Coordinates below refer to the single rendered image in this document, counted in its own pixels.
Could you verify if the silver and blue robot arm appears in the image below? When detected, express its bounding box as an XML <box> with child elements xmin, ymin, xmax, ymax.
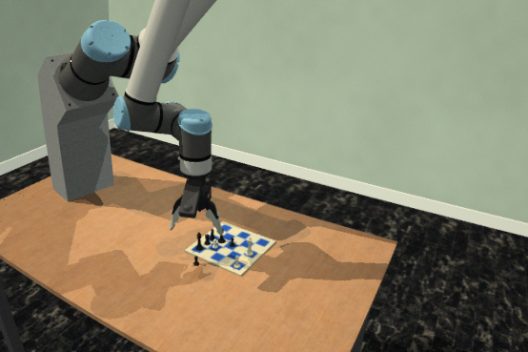
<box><xmin>58</xmin><ymin>0</ymin><xmax>216</xmax><ymax>218</ymax></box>

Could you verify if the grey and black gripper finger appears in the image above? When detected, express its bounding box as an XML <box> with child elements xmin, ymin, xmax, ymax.
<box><xmin>205</xmin><ymin>198</ymin><xmax>223</xmax><ymax>237</ymax></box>
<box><xmin>170</xmin><ymin>197</ymin><xmax>182</xmax><ymax>230</ymax></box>

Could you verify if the blue and cream chessboard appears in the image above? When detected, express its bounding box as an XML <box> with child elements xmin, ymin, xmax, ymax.
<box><xmin>185</xmin><ymin>221</ymin><xmax>275</xmax><ymax>277</ymax></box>

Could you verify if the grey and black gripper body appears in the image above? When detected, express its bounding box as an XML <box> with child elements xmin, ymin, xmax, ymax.
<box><xmin>183</xmin><ymin>174</ymin><xmax>212</xmax><ymax>212</ymax></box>

